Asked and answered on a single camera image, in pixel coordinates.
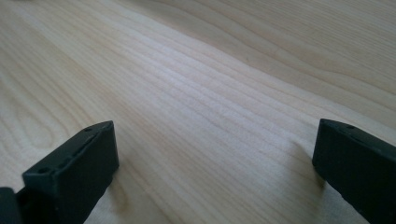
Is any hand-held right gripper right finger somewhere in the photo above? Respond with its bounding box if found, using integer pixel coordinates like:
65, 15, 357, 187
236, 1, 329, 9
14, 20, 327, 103
312, 118, 396, 224

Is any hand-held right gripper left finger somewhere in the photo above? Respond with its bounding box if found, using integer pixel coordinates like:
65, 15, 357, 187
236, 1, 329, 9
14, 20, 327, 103
21, 119, 120, 224

